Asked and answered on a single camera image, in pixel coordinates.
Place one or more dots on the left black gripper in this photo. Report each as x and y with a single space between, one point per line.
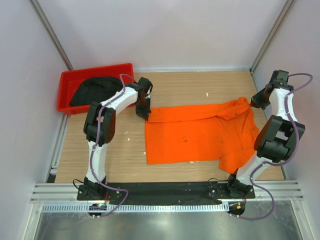
144 113

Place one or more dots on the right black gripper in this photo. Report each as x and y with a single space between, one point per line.
256 102

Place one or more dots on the orange t shirt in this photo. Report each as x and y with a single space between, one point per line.
192 133

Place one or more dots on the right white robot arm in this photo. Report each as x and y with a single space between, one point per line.
278 140

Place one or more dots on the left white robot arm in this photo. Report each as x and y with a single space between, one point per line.
100 127

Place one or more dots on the black t shirt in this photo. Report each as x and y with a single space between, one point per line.
96 89

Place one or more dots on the red plastic bin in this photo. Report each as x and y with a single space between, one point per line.
71 80

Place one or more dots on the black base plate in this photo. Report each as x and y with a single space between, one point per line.
210 190

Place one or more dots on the right corner aluminium post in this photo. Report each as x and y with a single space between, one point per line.
280 19

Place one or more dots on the corner aluminium post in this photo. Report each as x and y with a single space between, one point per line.
280 19
51 33

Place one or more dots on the slotted cable duct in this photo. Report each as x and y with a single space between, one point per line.
101 208

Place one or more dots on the aluminium frame rail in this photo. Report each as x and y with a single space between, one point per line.
281 190

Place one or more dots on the left corner aluminium post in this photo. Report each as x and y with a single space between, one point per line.
51 33

